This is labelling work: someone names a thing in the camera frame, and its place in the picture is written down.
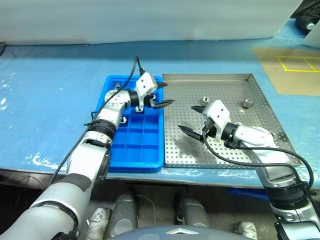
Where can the yellow tape rectangle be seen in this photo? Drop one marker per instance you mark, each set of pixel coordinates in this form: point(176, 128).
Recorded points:
point(285, 68)

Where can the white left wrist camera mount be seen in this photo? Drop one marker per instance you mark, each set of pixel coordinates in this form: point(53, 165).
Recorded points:
point(146, 85)

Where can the white foam sheet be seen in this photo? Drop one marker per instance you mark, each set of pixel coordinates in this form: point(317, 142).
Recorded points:
point(150, 17)

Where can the dark grey robot torso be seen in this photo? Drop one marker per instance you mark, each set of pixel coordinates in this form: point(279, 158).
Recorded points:
point(175, 233)

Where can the white robot left foot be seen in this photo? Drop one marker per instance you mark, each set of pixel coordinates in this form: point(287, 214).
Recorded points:
point(98, 221)

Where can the metal roller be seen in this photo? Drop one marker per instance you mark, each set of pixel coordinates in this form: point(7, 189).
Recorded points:
point(139, 109)
point(117, 85)
point(205, 100)
point(122, 120)
point(247, 103)

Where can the white robot right foot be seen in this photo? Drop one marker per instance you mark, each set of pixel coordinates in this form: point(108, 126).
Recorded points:
point(246, 229)

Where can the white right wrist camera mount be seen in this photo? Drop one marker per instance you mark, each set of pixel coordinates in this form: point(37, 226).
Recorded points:
point(218, 111)

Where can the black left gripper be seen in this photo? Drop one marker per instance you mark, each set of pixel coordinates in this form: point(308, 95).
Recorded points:
point(150, 101)

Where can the grey robot leg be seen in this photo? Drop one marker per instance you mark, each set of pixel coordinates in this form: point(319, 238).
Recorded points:
point(193, 212)
point(123, 215)

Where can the white robot foot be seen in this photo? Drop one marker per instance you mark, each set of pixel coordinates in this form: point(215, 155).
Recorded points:
point(246, 229)
point(98, 221)

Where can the perforated steel tray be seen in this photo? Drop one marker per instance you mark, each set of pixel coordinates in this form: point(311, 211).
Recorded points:
point(200, 85)

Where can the grey robot right leg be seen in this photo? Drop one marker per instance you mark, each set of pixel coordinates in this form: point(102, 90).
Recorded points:
point(193, 212)

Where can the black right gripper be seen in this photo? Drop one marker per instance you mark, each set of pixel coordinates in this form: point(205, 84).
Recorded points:
point(209, 128)

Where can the blue plastic compartment tray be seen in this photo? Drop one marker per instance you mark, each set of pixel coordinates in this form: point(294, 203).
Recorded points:
point(142, 152)

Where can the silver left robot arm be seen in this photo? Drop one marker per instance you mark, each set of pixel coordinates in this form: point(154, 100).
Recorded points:
point(113, 106)

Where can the grey robot left leg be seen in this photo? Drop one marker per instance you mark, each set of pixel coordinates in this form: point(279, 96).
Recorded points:
point(123, 215)

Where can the brown cardboard sheet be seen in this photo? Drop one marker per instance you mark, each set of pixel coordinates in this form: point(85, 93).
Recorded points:
point(295, 80)

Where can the black bag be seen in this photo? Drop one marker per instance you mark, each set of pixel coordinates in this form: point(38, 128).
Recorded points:
point(306, 12)

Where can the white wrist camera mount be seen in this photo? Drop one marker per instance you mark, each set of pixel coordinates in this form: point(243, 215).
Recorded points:
point(218, 111)
point(146, 85)

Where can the white panel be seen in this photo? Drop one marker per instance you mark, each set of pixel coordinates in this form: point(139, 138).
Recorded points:
point(313, 37)

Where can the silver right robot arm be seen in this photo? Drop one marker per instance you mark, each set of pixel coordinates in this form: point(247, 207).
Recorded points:
point(260, 140)

